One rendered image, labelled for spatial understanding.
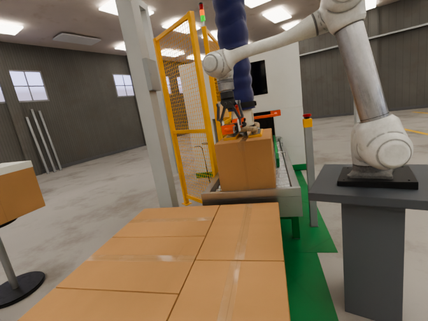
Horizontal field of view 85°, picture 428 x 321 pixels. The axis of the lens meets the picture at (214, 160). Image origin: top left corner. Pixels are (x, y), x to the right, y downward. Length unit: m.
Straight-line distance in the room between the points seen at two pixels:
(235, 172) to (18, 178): 1.68
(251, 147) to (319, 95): 10.61
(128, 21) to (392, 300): 2.82
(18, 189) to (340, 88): 11.49
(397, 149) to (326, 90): 11.10
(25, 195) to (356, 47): 2.36
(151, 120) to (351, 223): 1.95
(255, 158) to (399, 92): 10.66
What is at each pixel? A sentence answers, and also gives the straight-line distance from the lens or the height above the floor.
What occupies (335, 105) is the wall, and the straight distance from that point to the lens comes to 12.09.
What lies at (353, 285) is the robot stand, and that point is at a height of 0.19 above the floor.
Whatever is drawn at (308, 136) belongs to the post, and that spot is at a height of 0.85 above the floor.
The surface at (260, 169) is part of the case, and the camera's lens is 1.68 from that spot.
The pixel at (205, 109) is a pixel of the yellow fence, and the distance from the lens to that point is 2.39.
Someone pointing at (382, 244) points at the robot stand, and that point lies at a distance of 1.43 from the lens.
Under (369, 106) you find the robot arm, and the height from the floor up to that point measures 1.12.
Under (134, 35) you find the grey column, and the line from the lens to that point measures 2.63.
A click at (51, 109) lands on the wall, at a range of 9.60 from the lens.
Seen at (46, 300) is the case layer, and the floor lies 0.54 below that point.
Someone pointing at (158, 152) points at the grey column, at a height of 0.84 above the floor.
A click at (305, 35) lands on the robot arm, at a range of 1.31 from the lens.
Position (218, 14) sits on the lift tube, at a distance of 1.97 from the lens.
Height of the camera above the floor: 1.21
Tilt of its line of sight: 12 degrees down
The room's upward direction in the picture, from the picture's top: 9 degrees counter-clockwise
